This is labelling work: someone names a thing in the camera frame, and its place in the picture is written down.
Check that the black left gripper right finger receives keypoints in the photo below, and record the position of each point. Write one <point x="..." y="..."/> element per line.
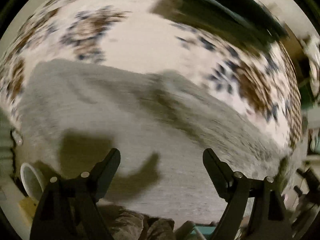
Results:
<point x="228" y="184"/>

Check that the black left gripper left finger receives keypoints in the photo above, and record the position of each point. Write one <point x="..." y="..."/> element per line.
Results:
<point x="101" y="175"/>

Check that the grey fleece pants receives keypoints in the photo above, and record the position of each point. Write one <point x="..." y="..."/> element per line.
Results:
<point x="72" y="114"/>

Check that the person's grey trouser legs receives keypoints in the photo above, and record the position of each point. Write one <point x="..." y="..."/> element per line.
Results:
<point x="127" y="224"/>

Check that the teal white drying rack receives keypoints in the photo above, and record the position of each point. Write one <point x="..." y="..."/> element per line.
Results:
<point x="192" y="230"/>

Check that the white cup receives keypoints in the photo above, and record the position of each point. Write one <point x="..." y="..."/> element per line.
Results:
<point x="33" y="181"/>

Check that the floral bed blanket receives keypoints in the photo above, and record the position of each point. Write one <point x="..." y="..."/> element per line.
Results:
<point x="126" y="34"/>

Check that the dark green plush coat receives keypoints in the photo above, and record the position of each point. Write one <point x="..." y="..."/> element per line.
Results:
<point x="244" y="23"/>

